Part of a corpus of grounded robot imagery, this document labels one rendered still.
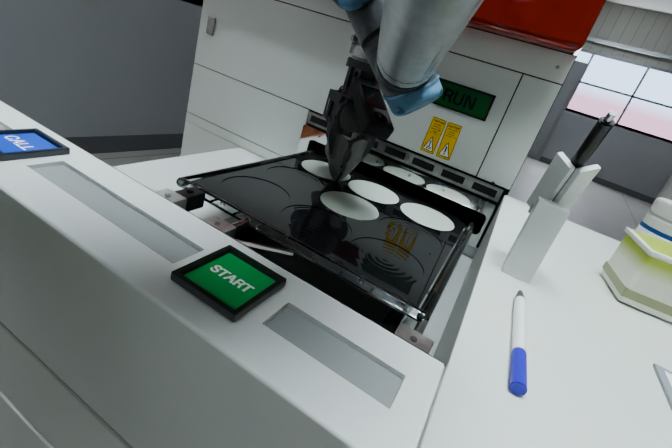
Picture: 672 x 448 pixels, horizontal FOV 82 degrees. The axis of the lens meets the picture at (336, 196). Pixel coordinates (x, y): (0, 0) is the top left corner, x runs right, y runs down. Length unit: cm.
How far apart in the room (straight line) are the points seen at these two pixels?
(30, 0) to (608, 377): 268
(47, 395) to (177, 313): 21
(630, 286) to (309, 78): 68
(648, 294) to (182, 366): 46
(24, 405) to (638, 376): 53
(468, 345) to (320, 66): 69
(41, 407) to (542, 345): 43
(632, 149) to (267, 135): 923
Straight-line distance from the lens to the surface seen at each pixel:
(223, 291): 27
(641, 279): 52
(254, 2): 99
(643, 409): 37
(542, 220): 43
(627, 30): 998
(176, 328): 26
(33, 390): 47
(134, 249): 31
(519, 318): 36
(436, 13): 30
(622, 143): 983
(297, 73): 91
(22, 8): 269
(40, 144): 46
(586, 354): 39
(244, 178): 62
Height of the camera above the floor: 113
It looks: 21 degrees down
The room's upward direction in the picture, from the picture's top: 18 degrees clockwise
